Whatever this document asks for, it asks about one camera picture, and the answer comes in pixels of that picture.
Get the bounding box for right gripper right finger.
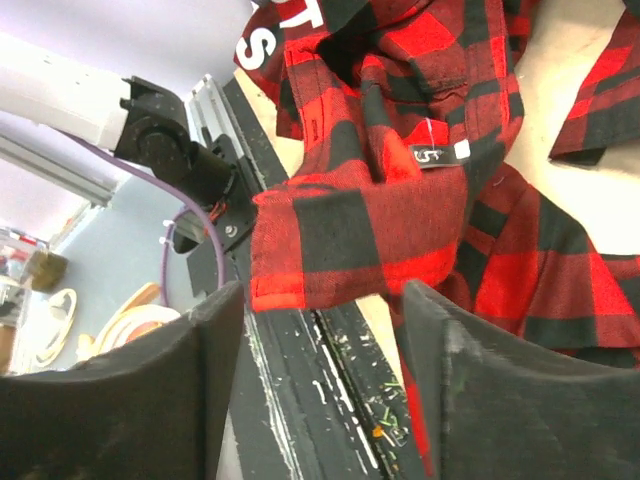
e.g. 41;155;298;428
402;281;639;479

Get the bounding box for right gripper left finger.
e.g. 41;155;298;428
1;282;244;479

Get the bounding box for red black plaid shirt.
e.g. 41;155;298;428
233;0;640;476

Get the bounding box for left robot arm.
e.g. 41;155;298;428
1;34;258;252

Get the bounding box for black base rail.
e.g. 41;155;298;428
187;77;423;479

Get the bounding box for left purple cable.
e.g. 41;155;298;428
64;134;229;307

